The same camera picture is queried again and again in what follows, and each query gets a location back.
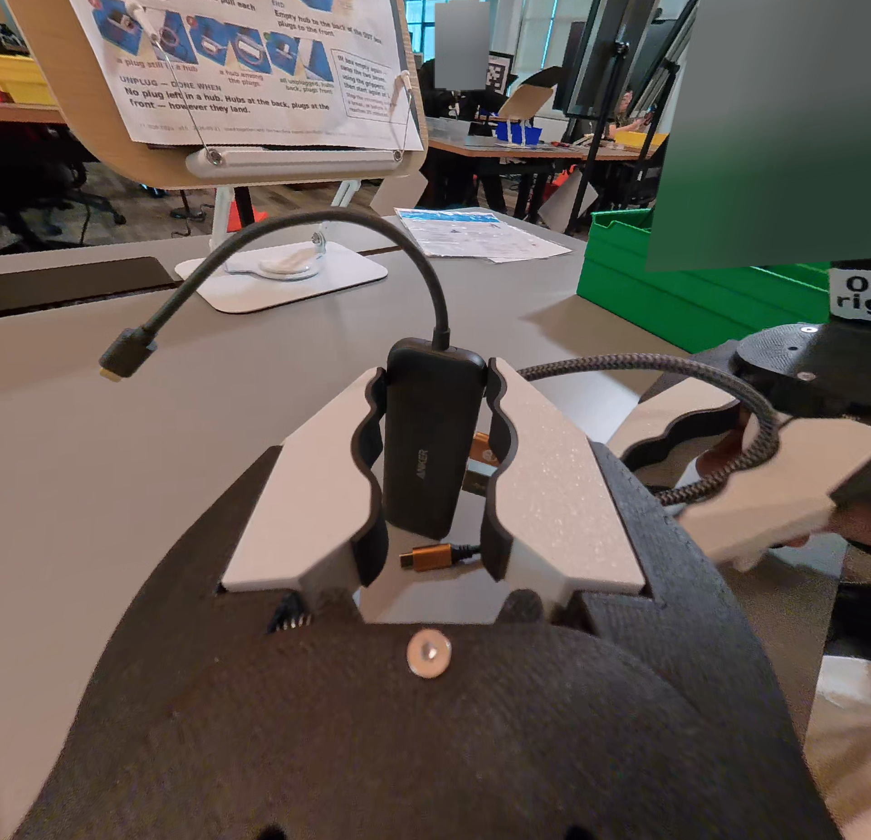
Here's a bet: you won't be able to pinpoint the green plastic bin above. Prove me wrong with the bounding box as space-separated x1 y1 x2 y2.
576 209 832 356

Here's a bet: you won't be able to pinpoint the black office chair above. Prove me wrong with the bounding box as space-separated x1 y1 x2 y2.
0 139 128 245

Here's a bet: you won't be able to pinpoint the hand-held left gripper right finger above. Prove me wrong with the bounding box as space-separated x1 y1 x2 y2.
480 357 649 610

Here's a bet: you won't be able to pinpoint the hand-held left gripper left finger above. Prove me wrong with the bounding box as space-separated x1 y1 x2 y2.
219 366 391 606

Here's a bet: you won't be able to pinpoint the printed paper sheet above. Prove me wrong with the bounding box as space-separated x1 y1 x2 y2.
393 207 574 264

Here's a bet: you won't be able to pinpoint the black USB hub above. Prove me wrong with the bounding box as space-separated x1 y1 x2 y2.
98 210 489 540

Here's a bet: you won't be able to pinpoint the large black display panel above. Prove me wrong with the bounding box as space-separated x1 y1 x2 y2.
554 0 705 127

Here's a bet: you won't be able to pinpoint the cardboard flap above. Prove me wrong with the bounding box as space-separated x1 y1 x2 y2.
499 85 560 121

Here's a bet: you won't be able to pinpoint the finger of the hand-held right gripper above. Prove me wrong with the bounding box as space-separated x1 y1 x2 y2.
604 377 749 475
679 415 871 574

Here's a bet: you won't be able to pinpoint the instruction sheet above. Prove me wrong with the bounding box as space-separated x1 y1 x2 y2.
53 0 426 152

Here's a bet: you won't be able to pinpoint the cardboard sheet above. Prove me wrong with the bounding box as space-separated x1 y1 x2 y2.
544 170 601 234

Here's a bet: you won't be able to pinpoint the braided cable with orange plugs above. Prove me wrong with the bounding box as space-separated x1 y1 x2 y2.
396 352 781 574

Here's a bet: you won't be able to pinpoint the person's right hand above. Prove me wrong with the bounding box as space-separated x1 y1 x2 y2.
695 426 748 472

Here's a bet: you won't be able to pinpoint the grey desk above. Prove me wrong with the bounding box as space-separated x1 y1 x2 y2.
0 213 871 840

